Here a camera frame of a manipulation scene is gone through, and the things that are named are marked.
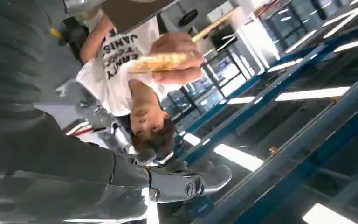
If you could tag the person's right hand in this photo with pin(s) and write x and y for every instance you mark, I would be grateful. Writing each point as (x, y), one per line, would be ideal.
(176, 41)

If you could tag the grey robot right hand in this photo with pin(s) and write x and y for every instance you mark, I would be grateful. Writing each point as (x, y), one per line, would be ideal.
(58, 173)

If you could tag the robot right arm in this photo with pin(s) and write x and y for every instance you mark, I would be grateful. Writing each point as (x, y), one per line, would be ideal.
(9, 61)

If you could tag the grey display stand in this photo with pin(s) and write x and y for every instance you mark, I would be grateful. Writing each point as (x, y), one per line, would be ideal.
(188, 17)

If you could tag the person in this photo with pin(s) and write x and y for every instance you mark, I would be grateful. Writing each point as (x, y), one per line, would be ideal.
(120, 92)

